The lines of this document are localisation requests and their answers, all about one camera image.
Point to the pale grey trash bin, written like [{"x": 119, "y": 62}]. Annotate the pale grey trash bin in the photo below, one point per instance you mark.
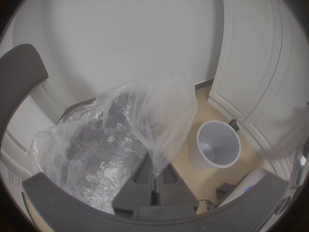
[{"x": 217, "y": 141}]

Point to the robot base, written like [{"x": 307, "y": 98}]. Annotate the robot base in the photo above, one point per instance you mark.
[{"x": 243, "y": 185}]

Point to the white wardrobe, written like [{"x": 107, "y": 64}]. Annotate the white wardrobe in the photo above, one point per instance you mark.
[{"x": 253, "y": 57}]

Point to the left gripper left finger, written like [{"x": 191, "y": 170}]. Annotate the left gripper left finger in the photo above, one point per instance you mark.
[{"x": 135, "y": 190}]

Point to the dark grey padded chair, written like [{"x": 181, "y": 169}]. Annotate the dark grey padded chair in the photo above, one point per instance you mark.
[{"x": 24, "y": 64}]

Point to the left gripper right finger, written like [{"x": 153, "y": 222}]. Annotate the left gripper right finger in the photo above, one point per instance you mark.
[{"x": 176, "y": 192}]

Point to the clear plastic bag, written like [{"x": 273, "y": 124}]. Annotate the clear plastic bag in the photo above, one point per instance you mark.
[{"x": 84, "y": 141}]

